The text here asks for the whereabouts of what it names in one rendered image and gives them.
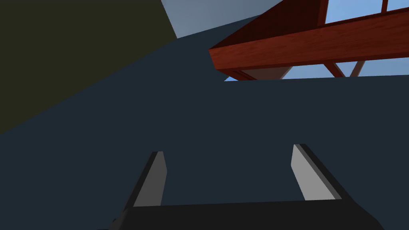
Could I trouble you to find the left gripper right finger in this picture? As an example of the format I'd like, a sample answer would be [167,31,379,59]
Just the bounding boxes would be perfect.
[290,143,353,202]

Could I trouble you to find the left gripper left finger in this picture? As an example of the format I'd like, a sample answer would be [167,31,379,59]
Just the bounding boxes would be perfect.
[124,151,168,211]

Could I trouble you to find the red-brown wooden window frame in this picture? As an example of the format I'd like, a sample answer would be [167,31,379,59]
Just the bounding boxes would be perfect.
[208,0,409,82]

